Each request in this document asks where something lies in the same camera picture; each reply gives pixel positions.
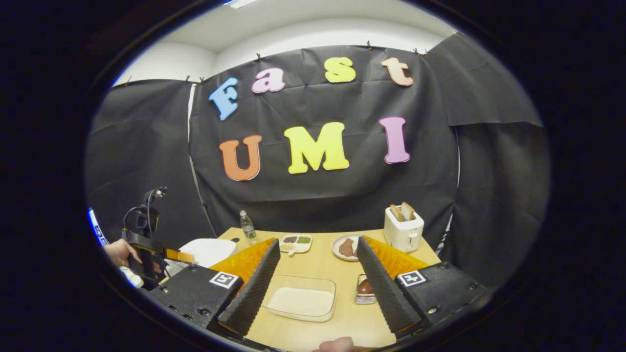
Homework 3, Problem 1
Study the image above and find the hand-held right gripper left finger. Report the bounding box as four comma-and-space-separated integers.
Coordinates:
147, 238, 282, 340

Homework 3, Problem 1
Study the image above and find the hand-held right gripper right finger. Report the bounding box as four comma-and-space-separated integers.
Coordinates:
356, 236, 492, 339

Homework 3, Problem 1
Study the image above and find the metal wire chopstick holder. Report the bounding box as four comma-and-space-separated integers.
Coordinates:
355, 274, 380, 306

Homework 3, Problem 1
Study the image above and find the white rice cooker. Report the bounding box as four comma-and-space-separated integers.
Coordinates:
164, 238, 239, 279

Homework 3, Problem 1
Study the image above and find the computer monitor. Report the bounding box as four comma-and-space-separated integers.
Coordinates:
88, 208, 107, 246

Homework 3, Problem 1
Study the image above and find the white toaster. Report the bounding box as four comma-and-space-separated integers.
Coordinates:
383, 202, 425, 253

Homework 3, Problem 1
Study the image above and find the white round plate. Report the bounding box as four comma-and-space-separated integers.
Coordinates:
332, 234, 365, 262

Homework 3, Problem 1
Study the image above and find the clear plastic water bottle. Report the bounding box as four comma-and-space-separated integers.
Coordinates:
239, 210, 257, 241

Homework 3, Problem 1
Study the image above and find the white divided condiment dish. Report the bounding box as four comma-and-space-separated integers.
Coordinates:
279, 234, 313, 256

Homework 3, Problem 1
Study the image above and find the black backdrop cloth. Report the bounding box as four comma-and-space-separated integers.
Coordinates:
84, 33, 552, 294

